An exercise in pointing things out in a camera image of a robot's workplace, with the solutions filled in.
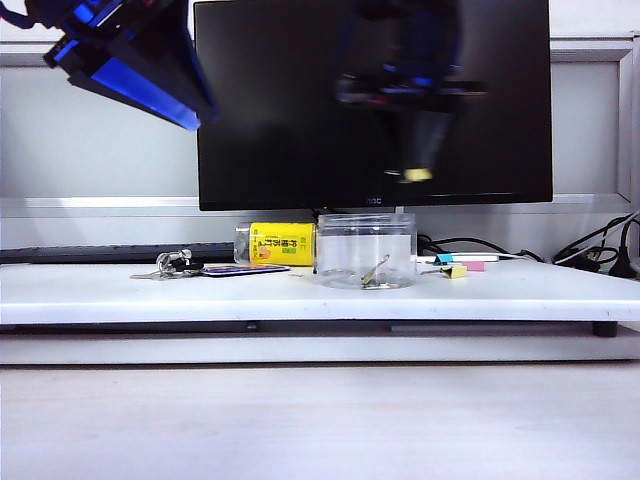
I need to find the black keyboard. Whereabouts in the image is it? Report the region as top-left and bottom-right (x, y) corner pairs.
(0, 242), (236, 265)

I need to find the thick black cable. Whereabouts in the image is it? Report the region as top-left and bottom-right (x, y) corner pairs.
(552, 212), (640, 274)

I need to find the aluminium frame rail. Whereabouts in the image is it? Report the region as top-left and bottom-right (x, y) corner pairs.
(0, 196), (631, 221)

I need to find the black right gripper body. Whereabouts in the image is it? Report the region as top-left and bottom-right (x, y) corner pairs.
(334, 62), (489, 109)

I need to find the yellow black striped binder clip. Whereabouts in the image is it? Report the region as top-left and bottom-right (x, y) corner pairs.
(360, 253), (394, 290)

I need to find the white cable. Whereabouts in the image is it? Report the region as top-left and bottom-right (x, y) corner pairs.
(499, 212), (640, 265)

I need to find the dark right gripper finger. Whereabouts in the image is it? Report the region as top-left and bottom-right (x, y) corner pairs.
(392, 107), (424, 171)
(419, 109), (454, 169)

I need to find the black power plug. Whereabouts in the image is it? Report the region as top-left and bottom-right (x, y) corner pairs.
(607, 219), (640, 279)

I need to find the yellow label plastic bottle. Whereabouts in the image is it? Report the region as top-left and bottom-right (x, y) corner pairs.
(233, 221), (320, 266)

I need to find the aluminium frame post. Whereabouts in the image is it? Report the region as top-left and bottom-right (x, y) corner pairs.
(617, 29), (640, 204)

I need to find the thin black cable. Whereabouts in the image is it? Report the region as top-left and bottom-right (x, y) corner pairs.
(417, 233), (546, 264)

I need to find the round transparent plastic box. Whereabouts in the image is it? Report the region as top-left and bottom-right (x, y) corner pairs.
(317, 213), (418, 290)

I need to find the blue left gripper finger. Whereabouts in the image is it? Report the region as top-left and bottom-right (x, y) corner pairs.
(69, 55), (201, 132)

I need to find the black computer monitor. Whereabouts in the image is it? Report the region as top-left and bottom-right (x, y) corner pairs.
(192, 0), (555, 214)

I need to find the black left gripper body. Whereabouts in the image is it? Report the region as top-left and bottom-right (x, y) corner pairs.
(27, 0), (194, 86)

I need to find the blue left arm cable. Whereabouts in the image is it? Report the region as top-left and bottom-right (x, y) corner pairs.
(0, 7), (31, 29)

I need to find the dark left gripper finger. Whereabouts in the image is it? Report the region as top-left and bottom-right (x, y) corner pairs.
(144, 28), (222, 124)

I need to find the white desk riser board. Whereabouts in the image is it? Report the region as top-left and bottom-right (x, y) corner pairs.
(0, 259), (640, 326)

